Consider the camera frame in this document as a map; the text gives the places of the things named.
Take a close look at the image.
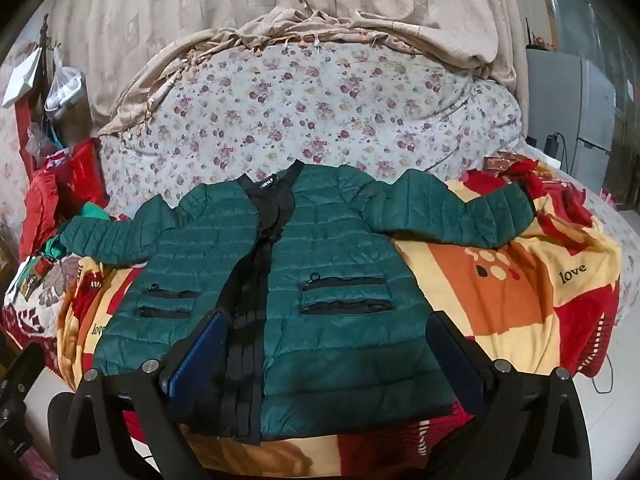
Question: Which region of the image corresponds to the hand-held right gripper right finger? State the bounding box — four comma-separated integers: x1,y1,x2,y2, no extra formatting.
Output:
424,310,597,480

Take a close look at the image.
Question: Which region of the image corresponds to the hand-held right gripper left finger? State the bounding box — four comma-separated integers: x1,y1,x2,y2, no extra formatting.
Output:
60,309,229,480

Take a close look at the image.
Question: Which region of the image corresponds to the dark green puffer jacket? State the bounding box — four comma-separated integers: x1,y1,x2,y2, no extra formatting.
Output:
59,159,536,445

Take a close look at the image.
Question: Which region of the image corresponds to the maroon floral blanket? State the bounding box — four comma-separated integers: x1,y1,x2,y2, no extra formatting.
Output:
1,255,83,366

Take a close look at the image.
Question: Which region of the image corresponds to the green printed packet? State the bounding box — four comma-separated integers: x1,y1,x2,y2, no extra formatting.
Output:
6,254,53,302

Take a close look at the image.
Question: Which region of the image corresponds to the teal green cloth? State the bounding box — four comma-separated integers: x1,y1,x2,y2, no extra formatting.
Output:
42,202,112,261

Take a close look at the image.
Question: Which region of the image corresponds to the red bag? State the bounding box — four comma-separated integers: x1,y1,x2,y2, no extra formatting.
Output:
19,139,107,261

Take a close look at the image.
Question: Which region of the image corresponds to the floral bed sheet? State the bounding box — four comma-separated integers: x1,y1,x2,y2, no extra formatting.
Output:
97,37,523,221

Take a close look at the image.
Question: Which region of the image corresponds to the grey refrigerator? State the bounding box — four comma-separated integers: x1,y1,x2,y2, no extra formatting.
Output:
525,47,618,156

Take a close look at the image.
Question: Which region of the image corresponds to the white plastic bag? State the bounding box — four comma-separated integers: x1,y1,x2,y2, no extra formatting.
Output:
44,50,83,122

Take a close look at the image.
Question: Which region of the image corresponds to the white paper box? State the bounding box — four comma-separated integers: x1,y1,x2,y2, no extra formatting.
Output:
2,49,42,109

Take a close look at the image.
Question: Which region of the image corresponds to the beige tasselled bedspread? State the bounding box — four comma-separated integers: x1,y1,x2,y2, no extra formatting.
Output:
47,0,526,136

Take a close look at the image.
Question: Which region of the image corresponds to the black cable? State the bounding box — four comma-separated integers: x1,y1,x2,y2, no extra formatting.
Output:
592,345,618,396

